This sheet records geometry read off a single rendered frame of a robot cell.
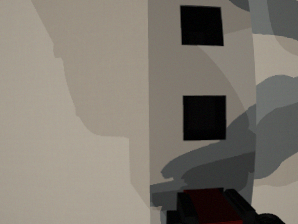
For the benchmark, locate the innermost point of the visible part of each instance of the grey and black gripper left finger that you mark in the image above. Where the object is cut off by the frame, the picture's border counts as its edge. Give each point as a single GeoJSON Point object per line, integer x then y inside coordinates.
{"type": "Point", "coordinates": [185, 213]}

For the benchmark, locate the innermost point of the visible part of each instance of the beige block with square holes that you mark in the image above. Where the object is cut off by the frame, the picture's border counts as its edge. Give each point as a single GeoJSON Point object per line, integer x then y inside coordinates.
{"type": "Point", "coordinates": [213, 88]}

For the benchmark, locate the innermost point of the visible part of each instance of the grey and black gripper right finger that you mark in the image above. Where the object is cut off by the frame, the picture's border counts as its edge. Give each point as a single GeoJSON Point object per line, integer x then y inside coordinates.
{"type": "Point", "coordinates": [246, 211]}

